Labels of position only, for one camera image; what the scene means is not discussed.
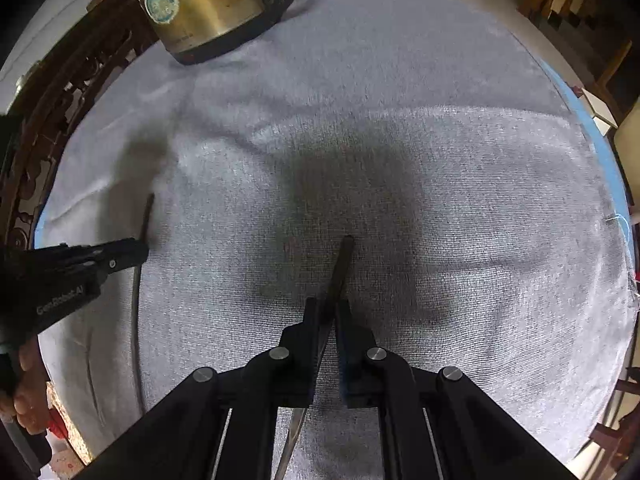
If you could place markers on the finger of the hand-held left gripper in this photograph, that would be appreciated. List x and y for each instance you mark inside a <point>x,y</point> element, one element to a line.
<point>125,264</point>
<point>120,247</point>

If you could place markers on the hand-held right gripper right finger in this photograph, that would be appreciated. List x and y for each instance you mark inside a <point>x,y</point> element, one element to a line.
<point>345,335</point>

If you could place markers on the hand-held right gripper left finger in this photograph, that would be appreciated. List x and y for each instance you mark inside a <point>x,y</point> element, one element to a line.
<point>312,325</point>

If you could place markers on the person's left hand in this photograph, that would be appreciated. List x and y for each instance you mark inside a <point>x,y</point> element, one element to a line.
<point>35,385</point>

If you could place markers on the carved dark wooden chair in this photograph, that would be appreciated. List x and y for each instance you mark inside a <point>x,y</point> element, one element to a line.
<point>50,125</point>

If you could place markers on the grey cloth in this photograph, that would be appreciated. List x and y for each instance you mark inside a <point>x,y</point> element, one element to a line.
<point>400,110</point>

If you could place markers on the brass electric kettle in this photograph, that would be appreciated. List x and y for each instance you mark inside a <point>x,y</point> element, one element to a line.
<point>200,0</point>

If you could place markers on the small white box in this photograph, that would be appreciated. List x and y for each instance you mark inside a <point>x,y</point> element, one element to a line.
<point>600,110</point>

